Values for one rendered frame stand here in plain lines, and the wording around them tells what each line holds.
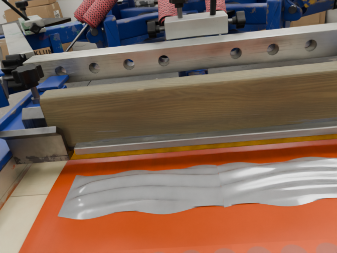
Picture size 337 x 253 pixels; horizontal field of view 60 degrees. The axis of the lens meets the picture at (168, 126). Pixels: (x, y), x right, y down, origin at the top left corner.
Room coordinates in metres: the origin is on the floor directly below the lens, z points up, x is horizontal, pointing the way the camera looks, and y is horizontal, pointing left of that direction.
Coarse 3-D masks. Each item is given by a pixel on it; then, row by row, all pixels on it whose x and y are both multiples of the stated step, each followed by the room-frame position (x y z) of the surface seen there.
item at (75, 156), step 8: (312, 136) 0.31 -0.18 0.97; (320, 136) 0.30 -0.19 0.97; (328, 136) 0.30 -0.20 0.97; (336, 136) 0.30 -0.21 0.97; (208, 144) 0.32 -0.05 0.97; (216, 144) 0.32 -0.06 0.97; (224, 144) 0.32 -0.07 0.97; (232, 144) 0.31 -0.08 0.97; (240, 144) 0.31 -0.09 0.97; (248, 144) 0.31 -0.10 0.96; (256, 144) 0.31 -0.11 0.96; (264, 144) 0.31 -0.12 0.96; (112, 152) 0.33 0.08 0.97; (120, 152) 0.33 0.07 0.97; (128, 152) 0.33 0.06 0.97; (136, 152) 0.33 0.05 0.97; (144, 152) 0.33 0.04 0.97; (152, 152) 0.32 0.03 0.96; (160, 152) 0.32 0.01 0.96
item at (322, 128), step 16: (256, 128) 0.30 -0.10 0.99; (272, 128) 0.30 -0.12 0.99; (288, 128) 0.29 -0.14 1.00; (304, 128) 0.29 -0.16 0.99; (320, 128) 0.28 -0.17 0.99; (336, 128) 0.28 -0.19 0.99; (80, 144) 0.32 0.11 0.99; (96, 144) 0.31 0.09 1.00; (112, 144) 0.31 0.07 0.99; (128, 144) 0.30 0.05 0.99; (144, 144) 0.30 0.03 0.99; (160, 144) 0.30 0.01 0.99; (176, 144) 0.30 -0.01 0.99; (192, 144) 0.30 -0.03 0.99
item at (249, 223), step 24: (288, 144) 0.31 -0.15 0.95; (312, 144) 0.31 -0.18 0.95; (336, 144) 0.30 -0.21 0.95; (240, 216) 0.21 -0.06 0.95; (264, 216) 0.20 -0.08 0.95; (288, 216) 0.20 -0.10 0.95; (312, 216) 0.19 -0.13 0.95; (336, 216) 0.19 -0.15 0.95; (240, 240) 0.18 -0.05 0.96; (264, 240) 0.17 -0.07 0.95; (288, 240) 0.17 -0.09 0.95
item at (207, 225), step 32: (96, 160) 0.34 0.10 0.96; (128, 160) 0.33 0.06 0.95; (160, 160) 0.32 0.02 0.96; (192, 160) 0.31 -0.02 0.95; (64, 192) 0.28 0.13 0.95; (64, 224) 0.23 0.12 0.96; (96, 224) 0.22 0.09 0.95; (128, 224) 0.21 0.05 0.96; (160, 224) 0.21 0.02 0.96; (192, 224) 0.20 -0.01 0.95; (224, 224) 0.20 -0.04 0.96
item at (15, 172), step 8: (8, 168) 0.30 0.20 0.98; (16, 168) 0.31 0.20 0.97; (24, 168) 0.33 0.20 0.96; (0, 176) 0.28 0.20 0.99; (8, 176) 0.30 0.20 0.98; (16, 176) 0.31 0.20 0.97; (0, 184) 0.28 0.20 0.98; (8, 184) 0.29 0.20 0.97; (16, 184) 0.30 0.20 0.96; (0, 192) 0.27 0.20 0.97; (8, 192) 0.28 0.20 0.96; (0, 200) 0.27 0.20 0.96; (0, 208) 0.26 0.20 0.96
